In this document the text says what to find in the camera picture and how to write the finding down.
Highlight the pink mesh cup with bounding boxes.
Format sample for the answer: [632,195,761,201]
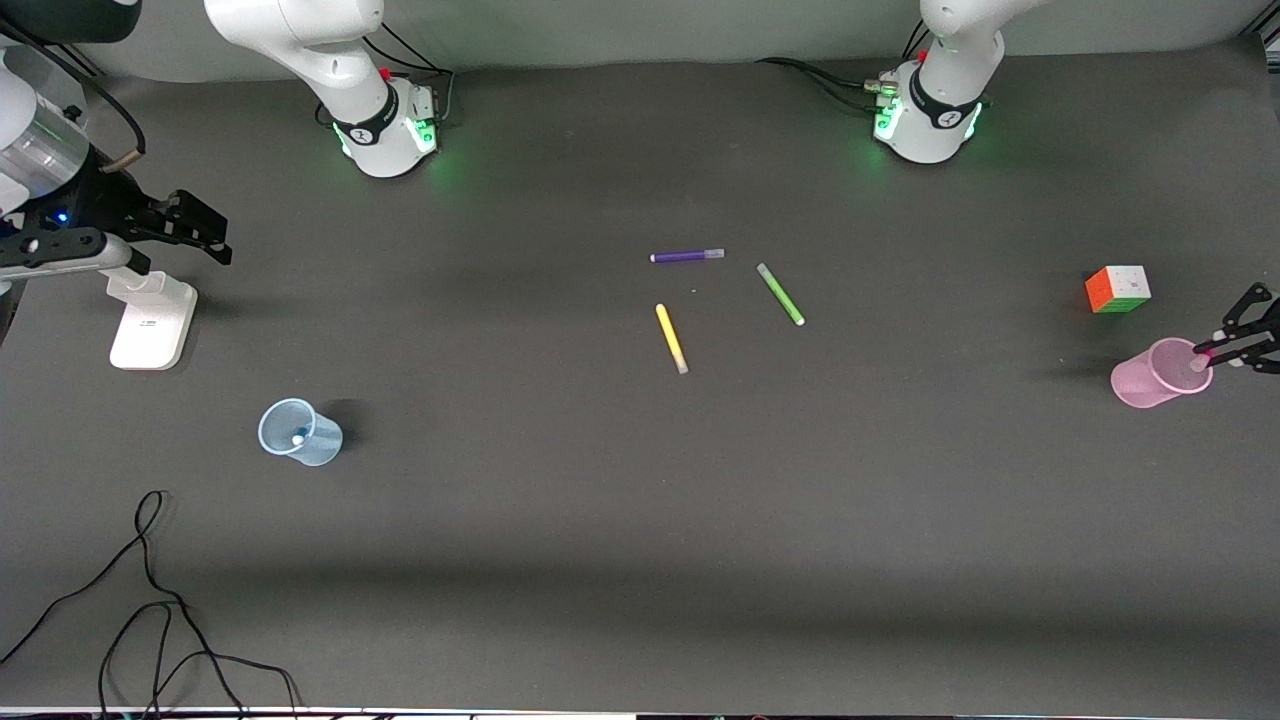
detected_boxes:
[1110,337,1215,410]

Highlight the rubik's cube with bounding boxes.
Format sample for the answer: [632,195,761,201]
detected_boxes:
[1085,265,1153,315]

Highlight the loose black cable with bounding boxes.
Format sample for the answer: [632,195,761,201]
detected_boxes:
[0,489,303,717]

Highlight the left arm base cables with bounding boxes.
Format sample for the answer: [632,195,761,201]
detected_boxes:
[755,20,936,113]

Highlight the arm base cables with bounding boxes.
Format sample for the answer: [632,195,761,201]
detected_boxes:
[315,20,456,131]
[755,20,936,113]

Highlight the white stand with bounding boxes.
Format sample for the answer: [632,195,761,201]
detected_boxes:
[108,265,199,372]

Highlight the translucent blue cup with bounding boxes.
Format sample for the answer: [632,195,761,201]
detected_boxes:
[258,397,344,468]

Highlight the yellow marker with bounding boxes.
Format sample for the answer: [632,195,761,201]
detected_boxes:
[655,303,690,376]

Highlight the green marker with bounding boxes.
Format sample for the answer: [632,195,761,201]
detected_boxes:
[756,262,806,327]

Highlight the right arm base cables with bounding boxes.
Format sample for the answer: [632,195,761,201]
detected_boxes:
[315,20,456,131]

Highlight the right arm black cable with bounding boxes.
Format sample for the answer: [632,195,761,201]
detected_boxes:
[0,15,147,173]

